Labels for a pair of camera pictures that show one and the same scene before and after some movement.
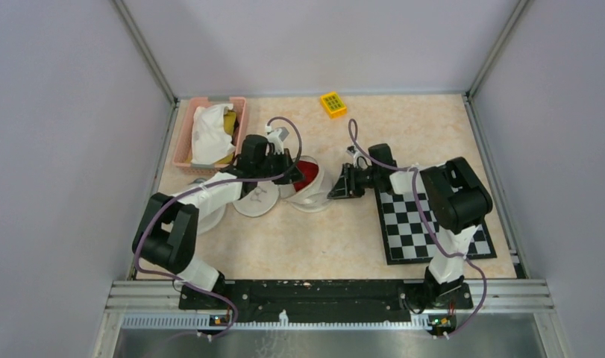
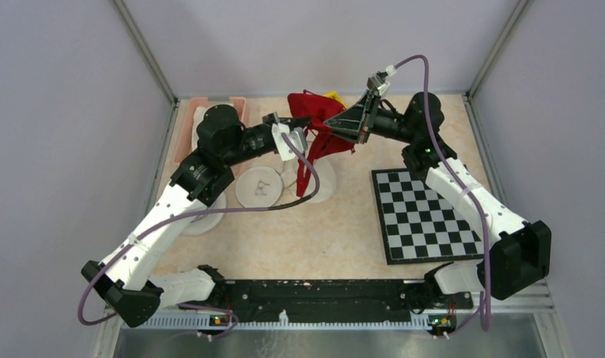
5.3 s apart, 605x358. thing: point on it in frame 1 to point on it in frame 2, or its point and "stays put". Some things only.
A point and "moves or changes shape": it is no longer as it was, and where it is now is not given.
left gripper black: (287, 164) to (292, 122)
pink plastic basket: (180, 159) stays put
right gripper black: (347, 186) to (349, 123)
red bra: (309, 170) moves or changes shape
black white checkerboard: (405, 237) stays put
